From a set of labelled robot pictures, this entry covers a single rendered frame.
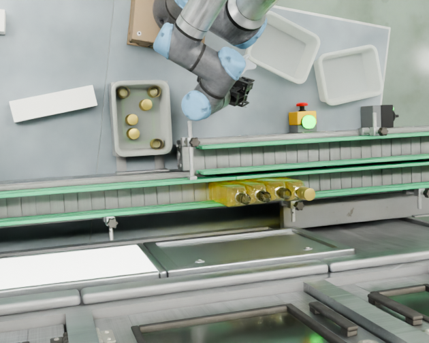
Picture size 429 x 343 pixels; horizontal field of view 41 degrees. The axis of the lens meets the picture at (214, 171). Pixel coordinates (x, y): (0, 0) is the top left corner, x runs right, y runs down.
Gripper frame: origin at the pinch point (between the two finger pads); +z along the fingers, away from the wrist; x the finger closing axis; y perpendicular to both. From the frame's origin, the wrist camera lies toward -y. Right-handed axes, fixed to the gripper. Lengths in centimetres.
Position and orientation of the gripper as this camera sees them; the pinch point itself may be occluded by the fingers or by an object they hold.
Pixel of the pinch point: (241, 78)
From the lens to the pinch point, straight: 174.7
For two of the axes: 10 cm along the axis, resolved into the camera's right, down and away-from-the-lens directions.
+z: 4.4, -3.2, 8.4
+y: 8.8, 3.6, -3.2
